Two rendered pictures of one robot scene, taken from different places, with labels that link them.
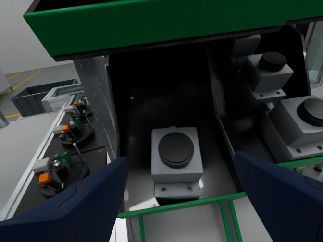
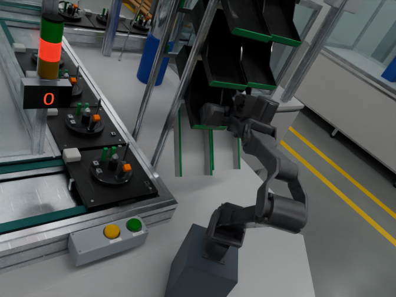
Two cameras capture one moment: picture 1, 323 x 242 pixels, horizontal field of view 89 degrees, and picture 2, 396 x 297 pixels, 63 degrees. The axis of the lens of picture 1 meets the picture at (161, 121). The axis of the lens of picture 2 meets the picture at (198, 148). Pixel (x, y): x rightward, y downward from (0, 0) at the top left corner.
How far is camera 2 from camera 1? 92 cm
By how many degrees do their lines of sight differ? 31
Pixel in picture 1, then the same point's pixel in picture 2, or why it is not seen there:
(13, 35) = not seen: outside the picture
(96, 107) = (183, 88)
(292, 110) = not seen: hidden behind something
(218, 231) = (204, 154)
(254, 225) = (216, 157)
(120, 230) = (144, 158)
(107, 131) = (179, 98)
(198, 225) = (196, 151)
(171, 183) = not seen: hidden behind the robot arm
